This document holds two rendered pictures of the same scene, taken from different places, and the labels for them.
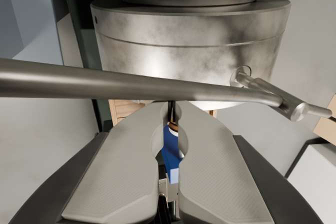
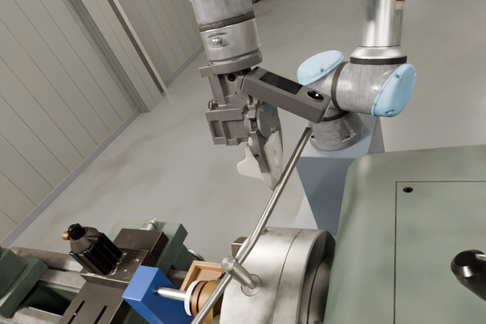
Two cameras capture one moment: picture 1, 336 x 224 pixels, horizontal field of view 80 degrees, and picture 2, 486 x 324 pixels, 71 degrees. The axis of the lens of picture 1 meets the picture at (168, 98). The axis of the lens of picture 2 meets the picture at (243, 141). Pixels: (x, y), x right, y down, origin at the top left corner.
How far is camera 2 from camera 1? 47 cm
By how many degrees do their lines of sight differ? 54
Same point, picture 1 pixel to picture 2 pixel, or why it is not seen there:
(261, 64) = (253, 309)
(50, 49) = not seen: hidden behind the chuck
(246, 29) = (288, 286)
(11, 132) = (239, 214)
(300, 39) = not seen: outside the picture
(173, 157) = (163, 283)
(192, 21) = (305, 251)
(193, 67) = (274, 250)
